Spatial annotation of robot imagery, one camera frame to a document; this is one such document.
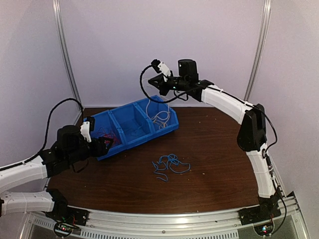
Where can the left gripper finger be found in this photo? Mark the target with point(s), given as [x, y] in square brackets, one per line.
[105, 138]
[108, 145]

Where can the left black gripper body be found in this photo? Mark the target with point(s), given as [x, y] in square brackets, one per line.
[95, 151]

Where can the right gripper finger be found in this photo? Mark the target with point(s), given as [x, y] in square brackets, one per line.
[156, 85]
[156, 80]

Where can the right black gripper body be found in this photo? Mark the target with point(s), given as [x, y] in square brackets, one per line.
[165, 90]

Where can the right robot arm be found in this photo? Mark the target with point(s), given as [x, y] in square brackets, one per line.
[252, 119]

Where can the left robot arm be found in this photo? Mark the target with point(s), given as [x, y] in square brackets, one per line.
[72, 145]

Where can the blue three-compartment bin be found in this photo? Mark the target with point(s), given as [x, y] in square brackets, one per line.
[134, 124]

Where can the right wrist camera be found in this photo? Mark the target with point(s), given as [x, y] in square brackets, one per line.
[161, 68]

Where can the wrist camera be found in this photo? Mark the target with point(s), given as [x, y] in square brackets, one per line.
[87, 127]
[161, 68]

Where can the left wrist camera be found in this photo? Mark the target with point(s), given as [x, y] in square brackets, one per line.
[87, 127]

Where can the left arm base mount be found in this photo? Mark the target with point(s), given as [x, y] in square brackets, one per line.
[67, 219]

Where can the front aluminium rail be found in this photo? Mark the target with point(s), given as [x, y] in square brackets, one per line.
[225, 224]

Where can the left aluminium frame post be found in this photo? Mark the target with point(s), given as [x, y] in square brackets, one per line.
[64, 49]

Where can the aluminium frame post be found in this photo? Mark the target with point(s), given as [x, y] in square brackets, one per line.
[263, 33]
[64, 49]

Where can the right aluminium frame post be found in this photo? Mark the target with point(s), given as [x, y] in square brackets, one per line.
[263, 33]

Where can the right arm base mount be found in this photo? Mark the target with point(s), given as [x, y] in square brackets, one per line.
[261, 216]

